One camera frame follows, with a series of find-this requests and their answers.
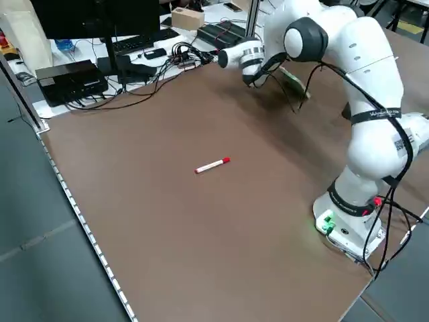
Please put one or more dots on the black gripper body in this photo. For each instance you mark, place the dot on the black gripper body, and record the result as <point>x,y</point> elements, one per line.
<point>273,65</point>

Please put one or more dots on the green juice recipe book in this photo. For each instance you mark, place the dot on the green juice recipe book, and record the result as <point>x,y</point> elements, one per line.
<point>295,82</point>

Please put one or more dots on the red-capped whiteboard marker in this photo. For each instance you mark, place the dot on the red-capped whiteboard marker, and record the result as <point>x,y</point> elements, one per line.
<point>211,166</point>

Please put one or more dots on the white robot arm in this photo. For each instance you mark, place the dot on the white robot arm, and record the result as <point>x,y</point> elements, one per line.
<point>368,84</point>

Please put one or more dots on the black ribbed heat-sink box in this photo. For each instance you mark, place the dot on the black ribbed heat-sink box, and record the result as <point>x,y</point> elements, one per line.
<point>218,33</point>

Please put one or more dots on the smartphone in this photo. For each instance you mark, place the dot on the smartphone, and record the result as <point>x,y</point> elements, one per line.
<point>233,6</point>

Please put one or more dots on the brown cardboard box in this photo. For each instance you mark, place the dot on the brown cardboard box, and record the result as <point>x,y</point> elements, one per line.
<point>187,18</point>

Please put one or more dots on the small black handheld device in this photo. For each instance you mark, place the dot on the small black handheld device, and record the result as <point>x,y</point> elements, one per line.
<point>154,53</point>

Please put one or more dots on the black keyboard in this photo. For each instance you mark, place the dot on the black keyboard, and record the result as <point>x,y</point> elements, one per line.
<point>140,42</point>

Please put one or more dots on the black computer monitor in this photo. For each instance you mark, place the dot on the black computer monitor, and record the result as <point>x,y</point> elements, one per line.
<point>100,16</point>

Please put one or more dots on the flat black electronics box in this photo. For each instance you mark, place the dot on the flat black electronics box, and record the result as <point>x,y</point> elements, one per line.
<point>70,80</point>

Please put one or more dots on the blue plastic item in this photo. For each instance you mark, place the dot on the blue plastic item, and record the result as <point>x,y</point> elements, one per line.
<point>63,44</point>

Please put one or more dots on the red emergency stop button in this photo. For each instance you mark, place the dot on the red emergency stop button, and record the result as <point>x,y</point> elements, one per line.
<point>3,40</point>

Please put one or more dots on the aluminium frame post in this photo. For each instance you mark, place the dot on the aluminium frame post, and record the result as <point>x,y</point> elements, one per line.
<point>38,124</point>
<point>251,16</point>

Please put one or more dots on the aluminium table edge rail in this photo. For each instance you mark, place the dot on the aluminium table edge rail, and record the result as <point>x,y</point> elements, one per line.
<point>90,234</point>

